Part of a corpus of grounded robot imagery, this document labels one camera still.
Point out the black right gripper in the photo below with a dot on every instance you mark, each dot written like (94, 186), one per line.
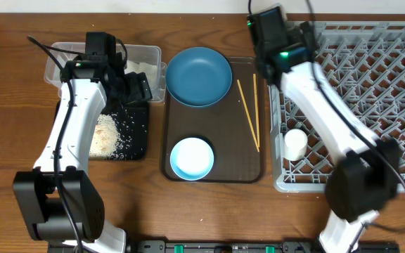
(297, 36)

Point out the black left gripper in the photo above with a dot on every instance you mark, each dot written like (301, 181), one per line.
(136, 88)

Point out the white paper napkin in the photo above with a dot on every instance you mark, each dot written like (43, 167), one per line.
(150, 71)

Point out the white green cup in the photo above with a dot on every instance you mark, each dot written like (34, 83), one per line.
(294, 145)

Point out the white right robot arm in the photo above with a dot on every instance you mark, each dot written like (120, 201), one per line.
(364, 177)

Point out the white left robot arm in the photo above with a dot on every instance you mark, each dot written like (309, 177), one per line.
(58, 202)

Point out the grey dishwasher rack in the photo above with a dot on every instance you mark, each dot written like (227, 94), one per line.
(365, 63)

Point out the wooden chopstick right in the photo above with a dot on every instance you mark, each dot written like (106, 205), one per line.
(256, 106)

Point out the wooden chopstick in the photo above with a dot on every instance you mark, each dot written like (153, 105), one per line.
(256, 106)
(247, 115)

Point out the clear plastic bin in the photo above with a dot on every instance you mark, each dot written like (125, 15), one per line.
(136, 53)

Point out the black tray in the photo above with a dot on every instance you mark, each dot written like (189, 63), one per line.
(140, 113)

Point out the wooden chopstick left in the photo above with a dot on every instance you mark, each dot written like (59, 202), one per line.
(247, 115)

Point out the pile of rice scraps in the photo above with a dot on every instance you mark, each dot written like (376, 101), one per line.
(113, 138)

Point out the dark blue plate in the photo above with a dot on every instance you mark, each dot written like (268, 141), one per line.
(198, 77)

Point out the brown serving tray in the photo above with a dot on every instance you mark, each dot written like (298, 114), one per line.
(224, 126)

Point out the light blue bowl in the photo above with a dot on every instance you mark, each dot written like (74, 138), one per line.
(192, 159)

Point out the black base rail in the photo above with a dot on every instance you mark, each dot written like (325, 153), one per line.
(158, 246)

